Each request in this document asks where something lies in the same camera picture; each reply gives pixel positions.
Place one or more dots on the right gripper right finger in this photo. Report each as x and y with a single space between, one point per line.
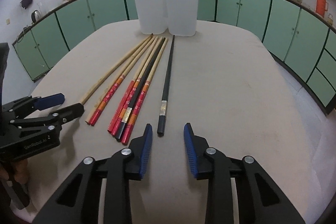
260 199

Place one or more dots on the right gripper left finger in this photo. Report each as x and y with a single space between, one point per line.
77 199

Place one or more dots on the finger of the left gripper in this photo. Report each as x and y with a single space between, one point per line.
23 107
58 118

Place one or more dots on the black chopstick silver band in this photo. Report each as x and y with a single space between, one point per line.
165 93
131 105

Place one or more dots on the green kitchen cabinet run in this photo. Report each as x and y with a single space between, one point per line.
299 39

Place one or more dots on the operator left hand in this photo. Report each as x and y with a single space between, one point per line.
21 171

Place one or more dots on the steel electric kettle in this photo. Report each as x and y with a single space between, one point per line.
36 16

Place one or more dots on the dark hanging cloth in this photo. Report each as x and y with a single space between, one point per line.
25 4

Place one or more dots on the white twin utensil holder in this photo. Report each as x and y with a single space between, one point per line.
178 17

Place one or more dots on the glass jar on counter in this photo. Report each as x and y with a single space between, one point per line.
330 19

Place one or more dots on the orange thermos jug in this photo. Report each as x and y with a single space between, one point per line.
321 7

